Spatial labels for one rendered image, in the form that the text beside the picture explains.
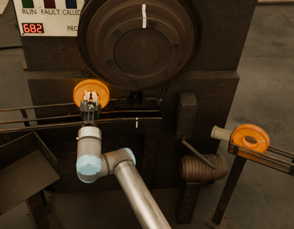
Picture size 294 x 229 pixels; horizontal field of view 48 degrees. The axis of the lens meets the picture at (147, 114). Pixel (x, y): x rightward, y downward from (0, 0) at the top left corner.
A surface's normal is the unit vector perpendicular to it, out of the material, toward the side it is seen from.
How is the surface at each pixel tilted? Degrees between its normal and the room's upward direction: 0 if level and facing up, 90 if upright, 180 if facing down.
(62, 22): 90
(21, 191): 5
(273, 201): 0
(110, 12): 48
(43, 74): 0
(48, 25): 90
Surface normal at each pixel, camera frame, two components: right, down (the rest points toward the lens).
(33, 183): -0.01, -0.70
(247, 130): -0.50, 0.57
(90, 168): 0.08, 0.81
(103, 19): -0.63, -0.08
